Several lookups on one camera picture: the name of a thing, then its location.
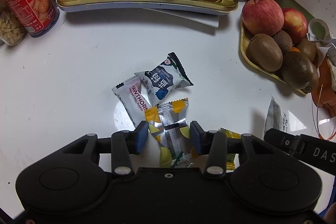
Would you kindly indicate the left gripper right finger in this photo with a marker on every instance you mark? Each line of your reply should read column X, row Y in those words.
column 196, row 135

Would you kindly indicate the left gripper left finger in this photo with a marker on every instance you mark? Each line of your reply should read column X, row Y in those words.
column 141, row 134

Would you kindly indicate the silver yellow snack packet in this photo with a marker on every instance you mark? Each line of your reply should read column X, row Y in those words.
column 168, row 124

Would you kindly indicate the white sesame crisp packet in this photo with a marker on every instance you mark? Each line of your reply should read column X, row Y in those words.
column 276, row 118

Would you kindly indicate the gold foil candy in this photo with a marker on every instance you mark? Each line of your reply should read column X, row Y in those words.
column 230, row 163

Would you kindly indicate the white hawthorn bar packet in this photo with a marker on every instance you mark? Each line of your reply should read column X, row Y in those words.
column 135, row 104

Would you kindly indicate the blue white snack packet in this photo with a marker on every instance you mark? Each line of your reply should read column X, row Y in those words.
column 165, row 77

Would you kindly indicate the large front kiwi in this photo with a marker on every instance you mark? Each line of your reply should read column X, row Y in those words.
column 299, row 72

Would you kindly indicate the back right kiwi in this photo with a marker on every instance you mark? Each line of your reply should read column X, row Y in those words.
column 307, row 48

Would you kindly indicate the front left kiwi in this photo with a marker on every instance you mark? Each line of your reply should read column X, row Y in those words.
column 263, row 51

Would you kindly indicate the yellow fruit tray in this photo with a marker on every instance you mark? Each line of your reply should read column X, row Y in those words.
column 276, row 55

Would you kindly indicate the back middle kiwi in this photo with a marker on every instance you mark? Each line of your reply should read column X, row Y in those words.
column 284, row 41

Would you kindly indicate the white handheld device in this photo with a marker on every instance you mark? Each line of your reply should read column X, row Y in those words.
column 320, row 34

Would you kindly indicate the small red apple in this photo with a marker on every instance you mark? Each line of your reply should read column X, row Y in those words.
column 295, row 24

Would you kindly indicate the large red apple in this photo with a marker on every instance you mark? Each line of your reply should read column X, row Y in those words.
column 262, row 17

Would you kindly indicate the glass jar of nuts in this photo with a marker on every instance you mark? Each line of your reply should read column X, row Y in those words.
column 12, row 31

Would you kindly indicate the orange pouch with cord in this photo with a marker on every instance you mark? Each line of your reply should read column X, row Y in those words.
column 324, row 95

